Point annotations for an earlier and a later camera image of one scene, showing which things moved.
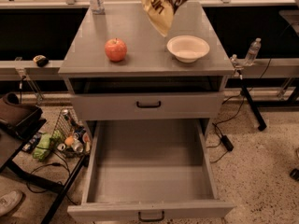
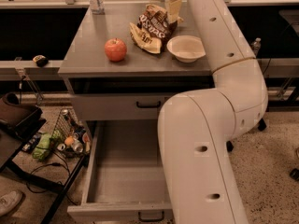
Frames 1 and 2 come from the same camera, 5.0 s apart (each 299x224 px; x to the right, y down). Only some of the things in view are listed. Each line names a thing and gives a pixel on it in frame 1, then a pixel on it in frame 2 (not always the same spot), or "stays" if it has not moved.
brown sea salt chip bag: x=162 y=2 -> x=153 y=30
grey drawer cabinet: x=152 y=98 stays
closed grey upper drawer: x=150 y=106 stays
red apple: x=116 y=49 stays
